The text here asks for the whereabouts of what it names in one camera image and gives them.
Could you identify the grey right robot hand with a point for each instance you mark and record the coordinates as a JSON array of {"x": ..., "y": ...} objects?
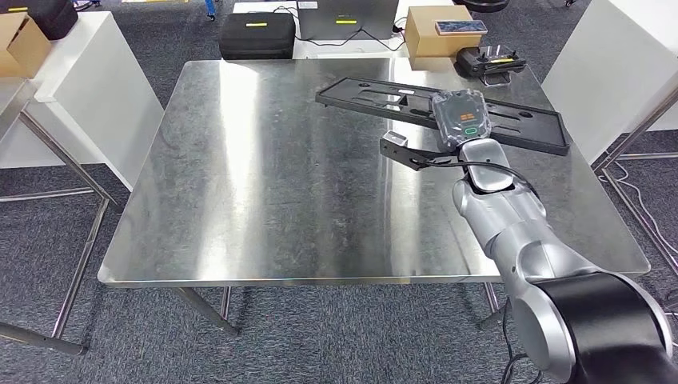
[{"x": 461, "y": 116}]

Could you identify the black plastic car trim part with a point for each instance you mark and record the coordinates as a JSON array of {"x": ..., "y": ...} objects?
[{"x": 529, "y": 127}]

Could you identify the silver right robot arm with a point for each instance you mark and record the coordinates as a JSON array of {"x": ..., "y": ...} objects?
[{"x": 508, "y": 222}]

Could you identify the stainless steel workbench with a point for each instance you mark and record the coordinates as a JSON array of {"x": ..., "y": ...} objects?
[{"x": 265, "y": 185}]

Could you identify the black remote controller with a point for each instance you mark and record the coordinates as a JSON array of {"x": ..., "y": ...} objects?
[{"x": 490, "y": 61}]

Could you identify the brown cardboard box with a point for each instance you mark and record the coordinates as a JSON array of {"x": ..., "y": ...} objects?
[
  {"x": 423, "y": 40},
  {"x": 18, "y": 48}
]

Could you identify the blue patterned phone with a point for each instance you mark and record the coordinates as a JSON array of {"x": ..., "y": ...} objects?
[{"x": 461, "y": 27}]

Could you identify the black round base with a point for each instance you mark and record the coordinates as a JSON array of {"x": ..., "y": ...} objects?
[{"x": 482, "y": 5}]

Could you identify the white desk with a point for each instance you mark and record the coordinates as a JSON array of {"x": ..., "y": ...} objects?
[{"x": 339, "y": 50}]

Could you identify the grey laptop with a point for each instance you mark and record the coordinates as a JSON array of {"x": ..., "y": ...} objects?
[{"x": 344, "y": 21}]

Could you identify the white cabinet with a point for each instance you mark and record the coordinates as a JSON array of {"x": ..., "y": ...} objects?
[
  {"x": 609, "y": 69},
  {"x": 100, "y": 95}
]

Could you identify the black carrying case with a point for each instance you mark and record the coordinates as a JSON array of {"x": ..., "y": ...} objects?
[{"x": 257, "y": 37}]

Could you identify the blue steel cart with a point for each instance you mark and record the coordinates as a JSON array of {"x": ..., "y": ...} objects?
[{"x": 211, "y": 9}]

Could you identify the black bag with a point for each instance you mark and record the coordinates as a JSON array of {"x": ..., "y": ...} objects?
[{"x": 53, "y": 18}]

